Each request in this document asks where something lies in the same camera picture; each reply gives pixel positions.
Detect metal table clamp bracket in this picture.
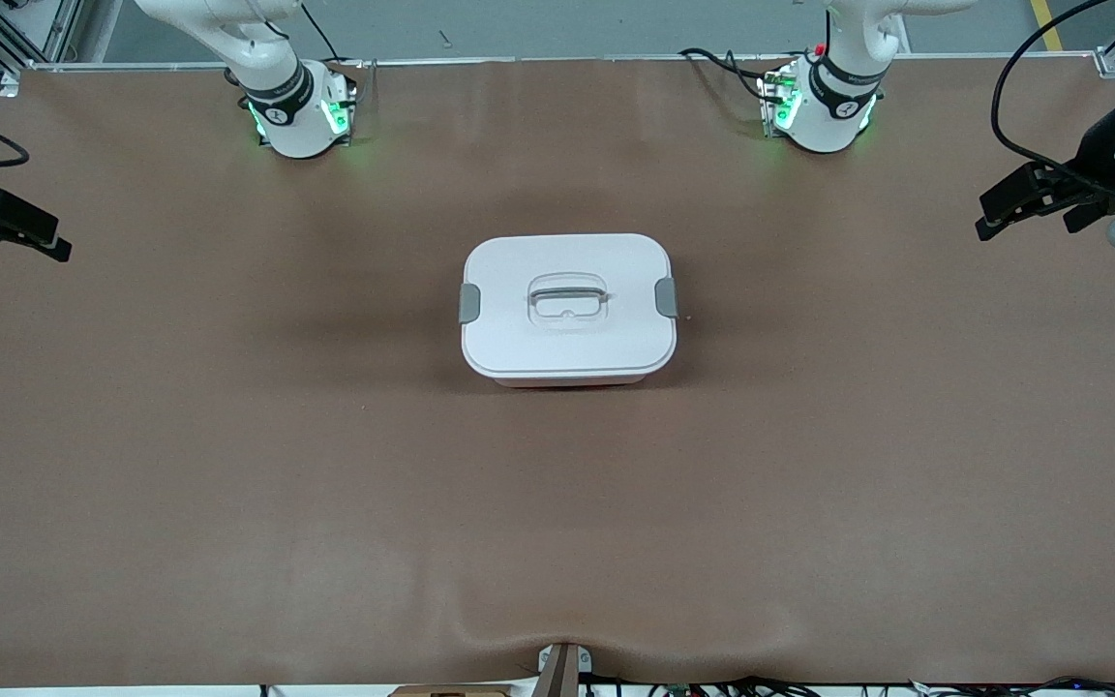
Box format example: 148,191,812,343
538,644,592,697

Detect black right base cable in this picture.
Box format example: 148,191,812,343
301,0,365,103

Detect black left base cables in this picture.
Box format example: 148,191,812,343
678,46,791,132

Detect black cable bundle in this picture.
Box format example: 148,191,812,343
587,676,1115,697

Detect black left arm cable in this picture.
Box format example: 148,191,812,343
991,0,1115,185

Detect cardboard piece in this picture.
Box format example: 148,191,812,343
388,684,510,697

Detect pink plastic box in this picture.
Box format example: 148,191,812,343
495,373,650,389

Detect silver table edge rail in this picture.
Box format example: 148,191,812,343
25,53,1100,74

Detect brown table mat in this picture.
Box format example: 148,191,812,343
0,56,1115,690

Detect white box lid grey latches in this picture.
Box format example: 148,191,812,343
459,232,679,380

